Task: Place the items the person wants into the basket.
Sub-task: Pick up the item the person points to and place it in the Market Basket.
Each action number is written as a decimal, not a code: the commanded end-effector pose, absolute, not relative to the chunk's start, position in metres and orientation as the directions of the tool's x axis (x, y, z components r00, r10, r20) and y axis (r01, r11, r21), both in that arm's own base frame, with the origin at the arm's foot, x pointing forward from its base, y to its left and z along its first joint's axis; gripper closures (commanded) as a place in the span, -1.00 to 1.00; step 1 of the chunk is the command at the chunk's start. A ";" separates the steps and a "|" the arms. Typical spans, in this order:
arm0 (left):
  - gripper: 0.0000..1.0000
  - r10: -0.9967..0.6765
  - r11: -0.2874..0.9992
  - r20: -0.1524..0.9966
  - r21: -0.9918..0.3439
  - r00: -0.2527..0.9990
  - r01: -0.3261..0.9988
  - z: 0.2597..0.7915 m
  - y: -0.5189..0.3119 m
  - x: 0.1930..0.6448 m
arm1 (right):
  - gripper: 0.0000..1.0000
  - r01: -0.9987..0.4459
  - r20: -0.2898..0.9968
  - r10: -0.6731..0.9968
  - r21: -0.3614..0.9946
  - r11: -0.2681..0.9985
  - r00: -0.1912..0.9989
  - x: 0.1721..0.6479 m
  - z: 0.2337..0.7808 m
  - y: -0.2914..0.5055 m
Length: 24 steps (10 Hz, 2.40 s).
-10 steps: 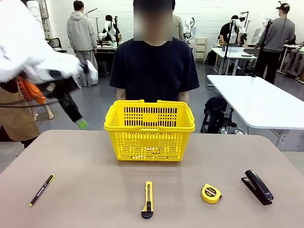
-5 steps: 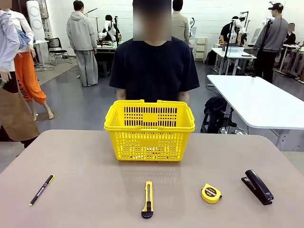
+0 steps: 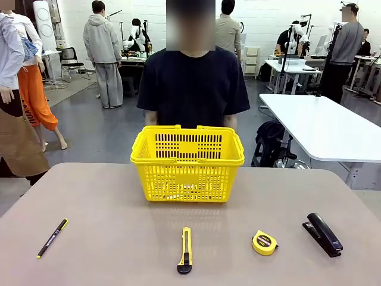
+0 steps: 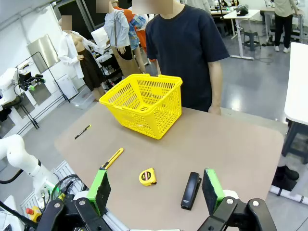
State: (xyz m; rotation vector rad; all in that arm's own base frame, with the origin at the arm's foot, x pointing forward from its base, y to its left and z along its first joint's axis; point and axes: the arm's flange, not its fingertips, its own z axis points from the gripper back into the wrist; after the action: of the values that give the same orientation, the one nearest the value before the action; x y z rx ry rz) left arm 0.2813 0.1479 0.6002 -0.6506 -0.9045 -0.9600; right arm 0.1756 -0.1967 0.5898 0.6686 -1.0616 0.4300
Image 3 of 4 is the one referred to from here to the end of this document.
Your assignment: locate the person in grey hoodie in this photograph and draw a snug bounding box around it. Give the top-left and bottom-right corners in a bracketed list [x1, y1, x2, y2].
[83, 0, 124, 110]

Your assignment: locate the person in grey sweater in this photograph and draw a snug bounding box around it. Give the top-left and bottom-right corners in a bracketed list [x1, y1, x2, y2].
[321, 2, 366, 104]

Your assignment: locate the black backpack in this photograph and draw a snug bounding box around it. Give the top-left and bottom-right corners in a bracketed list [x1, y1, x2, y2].
[251, 119, 298, 168]

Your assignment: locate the grey plastic stool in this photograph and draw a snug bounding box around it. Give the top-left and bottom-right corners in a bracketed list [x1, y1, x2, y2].
[121, 76, 135, 97]

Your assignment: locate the black stapler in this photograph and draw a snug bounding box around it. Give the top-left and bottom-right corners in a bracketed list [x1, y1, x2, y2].
[302, 212, 343, 259]

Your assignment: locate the person's right forearm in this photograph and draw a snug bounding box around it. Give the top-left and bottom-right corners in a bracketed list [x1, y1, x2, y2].
[144, 110, 158, 126]

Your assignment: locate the yellow plastic shopping basket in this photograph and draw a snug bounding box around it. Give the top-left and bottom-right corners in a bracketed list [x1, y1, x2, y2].
[130, 124, 245, 204]

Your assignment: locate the mannequin with brown apron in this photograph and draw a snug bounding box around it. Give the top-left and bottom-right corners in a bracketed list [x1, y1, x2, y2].
[0, 0, 51, 185]

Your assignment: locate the black pen with yellow ends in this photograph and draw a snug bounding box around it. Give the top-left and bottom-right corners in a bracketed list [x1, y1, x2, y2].
[36, 218, 70, 259]

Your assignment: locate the white black humanoid robot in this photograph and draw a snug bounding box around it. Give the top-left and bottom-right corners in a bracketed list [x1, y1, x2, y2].
[124, 18, 151, 52]

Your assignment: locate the person in beige shirt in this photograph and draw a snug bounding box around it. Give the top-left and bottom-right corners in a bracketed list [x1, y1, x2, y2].
[215, 0, 242, 63]

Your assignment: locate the mannequin in orange pants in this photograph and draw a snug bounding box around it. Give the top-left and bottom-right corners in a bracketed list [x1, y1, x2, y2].
[13, 13, 68, 153]

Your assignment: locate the bending person in black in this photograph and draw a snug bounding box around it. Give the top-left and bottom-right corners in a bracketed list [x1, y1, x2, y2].
[275, 20, 301, 54]

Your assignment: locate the black tripod pole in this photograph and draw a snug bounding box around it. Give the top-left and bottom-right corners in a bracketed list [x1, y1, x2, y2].
[315, 23, 342, 98]
[280, 28, 292, 92]

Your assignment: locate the white desk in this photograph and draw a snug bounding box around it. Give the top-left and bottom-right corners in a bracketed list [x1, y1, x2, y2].
[264, 58, 323, 95]

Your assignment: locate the person in black t-shirt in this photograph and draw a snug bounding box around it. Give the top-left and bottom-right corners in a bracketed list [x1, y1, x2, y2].
[136, 0, 251, 129]

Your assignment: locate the yellow black utility knife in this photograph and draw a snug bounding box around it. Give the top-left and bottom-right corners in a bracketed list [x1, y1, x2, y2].
[177, 226, 193, 275]

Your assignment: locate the yellow tape measure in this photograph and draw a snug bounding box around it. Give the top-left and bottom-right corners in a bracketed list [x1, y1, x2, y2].
[252, 229, 279, 256]

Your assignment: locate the seated person in black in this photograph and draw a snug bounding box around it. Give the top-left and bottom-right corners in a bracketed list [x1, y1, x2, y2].
[357, 28, 372, 57]

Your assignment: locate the white drawer cabinet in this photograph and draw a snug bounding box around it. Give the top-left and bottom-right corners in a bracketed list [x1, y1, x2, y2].
[243, 46, 261, 76]

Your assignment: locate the black office chair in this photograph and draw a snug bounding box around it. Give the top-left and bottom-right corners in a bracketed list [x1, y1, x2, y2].
[55, 46, 91, 83]

